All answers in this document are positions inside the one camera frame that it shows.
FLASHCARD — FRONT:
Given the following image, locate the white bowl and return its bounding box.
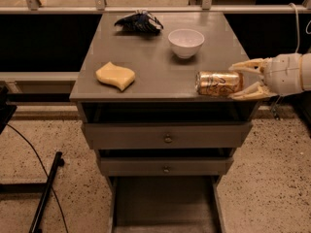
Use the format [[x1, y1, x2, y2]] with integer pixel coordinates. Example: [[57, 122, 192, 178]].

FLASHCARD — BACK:
[[168, 29, 205, 59]]

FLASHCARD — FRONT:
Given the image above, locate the black floor cable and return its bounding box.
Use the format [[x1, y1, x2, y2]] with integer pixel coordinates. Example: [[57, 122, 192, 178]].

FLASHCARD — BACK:
[[6, 123, 70, 233]]

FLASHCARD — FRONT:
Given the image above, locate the grey drawer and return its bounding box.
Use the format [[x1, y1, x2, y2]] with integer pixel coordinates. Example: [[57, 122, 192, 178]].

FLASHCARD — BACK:
[[82, 122, 252, 150], [99, 157, 233, 177], [107, 176, 226, 233]]

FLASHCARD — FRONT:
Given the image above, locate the metal railing frame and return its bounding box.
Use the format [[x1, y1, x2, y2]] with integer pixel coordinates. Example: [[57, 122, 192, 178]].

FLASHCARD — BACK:
[[0, 0, 311, 94]]

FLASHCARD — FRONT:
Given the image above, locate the orange soda can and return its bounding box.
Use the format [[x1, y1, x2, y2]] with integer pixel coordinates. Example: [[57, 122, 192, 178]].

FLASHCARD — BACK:
[[195, 71, 244, 96]]

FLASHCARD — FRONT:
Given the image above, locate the middle grey drawer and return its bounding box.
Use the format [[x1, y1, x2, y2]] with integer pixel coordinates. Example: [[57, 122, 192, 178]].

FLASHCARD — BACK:
[[99, 157, 233, 177]]

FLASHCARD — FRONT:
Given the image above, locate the blue chip bag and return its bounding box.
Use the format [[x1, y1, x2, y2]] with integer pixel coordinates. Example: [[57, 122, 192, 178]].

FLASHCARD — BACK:
[[115, 10, 163, 34]]

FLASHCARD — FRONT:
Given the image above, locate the yellow sponge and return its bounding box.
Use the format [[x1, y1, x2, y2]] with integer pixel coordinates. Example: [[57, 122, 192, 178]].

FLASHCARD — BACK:
[[95, 62, 135, 91]]

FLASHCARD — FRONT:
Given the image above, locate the black stand leg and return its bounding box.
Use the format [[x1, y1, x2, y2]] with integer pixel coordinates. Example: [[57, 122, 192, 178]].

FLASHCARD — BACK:
[[29, 151, 64, 233]]

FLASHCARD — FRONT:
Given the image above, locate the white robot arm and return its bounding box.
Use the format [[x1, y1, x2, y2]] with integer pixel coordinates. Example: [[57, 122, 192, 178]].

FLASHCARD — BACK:
[[229, 53, 311, 101]]

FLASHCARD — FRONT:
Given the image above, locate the top grey drawer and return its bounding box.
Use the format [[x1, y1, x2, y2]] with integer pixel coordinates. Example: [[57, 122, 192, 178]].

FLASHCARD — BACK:
[[82, 122, 252, 150]]

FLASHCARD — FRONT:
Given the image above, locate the bottom grey drawer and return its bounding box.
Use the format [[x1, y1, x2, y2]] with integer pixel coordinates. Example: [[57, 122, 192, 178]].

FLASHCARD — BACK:
[[107, 176, 226, 233]]

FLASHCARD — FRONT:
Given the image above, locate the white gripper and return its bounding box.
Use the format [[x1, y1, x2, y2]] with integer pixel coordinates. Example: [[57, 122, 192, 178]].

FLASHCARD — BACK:
[[228, 53, 303, 101]]

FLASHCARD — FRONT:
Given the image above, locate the black equipment at left edge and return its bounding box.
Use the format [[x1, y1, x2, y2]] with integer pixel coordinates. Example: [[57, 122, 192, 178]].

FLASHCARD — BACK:
[[0, 85, 17, 134]]

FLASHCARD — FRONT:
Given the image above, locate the white hanging cable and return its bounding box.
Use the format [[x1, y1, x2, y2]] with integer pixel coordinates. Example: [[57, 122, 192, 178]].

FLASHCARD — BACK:
[[288, 2, 302, 54]]

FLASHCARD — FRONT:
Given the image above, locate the grey drawer cabinet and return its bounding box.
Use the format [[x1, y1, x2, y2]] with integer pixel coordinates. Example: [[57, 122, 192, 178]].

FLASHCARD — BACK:
[[70, 13, 259, 233]]

